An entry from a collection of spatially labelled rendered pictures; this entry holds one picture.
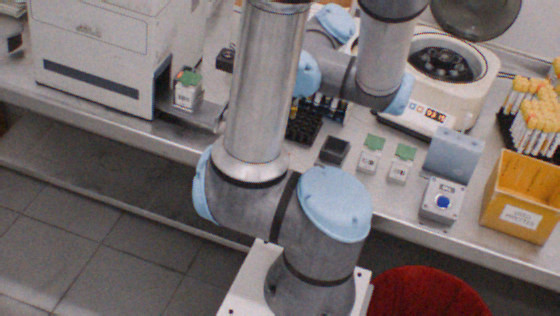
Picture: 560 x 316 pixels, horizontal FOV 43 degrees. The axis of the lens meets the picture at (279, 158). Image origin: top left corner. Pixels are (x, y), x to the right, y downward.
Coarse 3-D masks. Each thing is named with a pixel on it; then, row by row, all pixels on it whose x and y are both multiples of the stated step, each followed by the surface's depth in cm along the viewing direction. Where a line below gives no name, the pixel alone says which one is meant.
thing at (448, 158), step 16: (448, 128) 143; (432, 144) 142; (448, 144) 141; (464, 144) 140; (480, 144) 141; (432, 160) 145; (448, 160) 143; (464, 160) 142; (448, 176) 146; (464, 176) 144
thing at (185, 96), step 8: (200, 80) 143; (176, 88) 142; (184, 88) 141; (192, 88) 142; (200, 88) 145; (176, 96) 143; (184, 96) 142; (192, 96) 142; (176, 104) 145; (184, 104) 144
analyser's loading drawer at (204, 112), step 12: (156, 84) 150; (156, 96) 147; (168, 96) 148; (168, 108) 145; (180, 108) 144; (192, 108) 143; (204, 108) 147; (216, 108) 147; (192, 120) 145; (204, 120) 144; (216, 120) 142
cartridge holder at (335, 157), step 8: (328, 136) 146; (328, 144) 148; (336, 144) 147; (344, 144) 146; (320, 152) 143; (328, 152) 143; (336, 152) 146; (344, 152) 143; (320, 160) 144; (328, 160) 144; (336, 160) 143; (344, 160) 146
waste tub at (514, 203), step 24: (504, 168) 144; (528, 168) 142; (552, 168) 140; (504, 192) 131; (528, 192) 145; (552, 192) 143; (480, 216) 139; (504, 216) 135; (528, 216) 133; (552, 216) 131; (528, 240) 136
